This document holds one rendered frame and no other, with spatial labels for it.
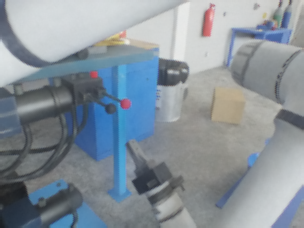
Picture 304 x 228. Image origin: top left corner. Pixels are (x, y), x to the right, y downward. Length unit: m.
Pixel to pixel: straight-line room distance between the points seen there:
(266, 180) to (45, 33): 0.41
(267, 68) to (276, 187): 0.23
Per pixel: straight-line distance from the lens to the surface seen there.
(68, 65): 0.94
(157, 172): 0.64
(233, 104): 2.90
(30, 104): 0.80
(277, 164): 0.47
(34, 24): 0.28
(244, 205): 0.49
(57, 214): 1.08
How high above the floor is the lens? 1.28
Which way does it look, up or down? 26 degrees down
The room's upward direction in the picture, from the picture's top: 3 degrees clockwise
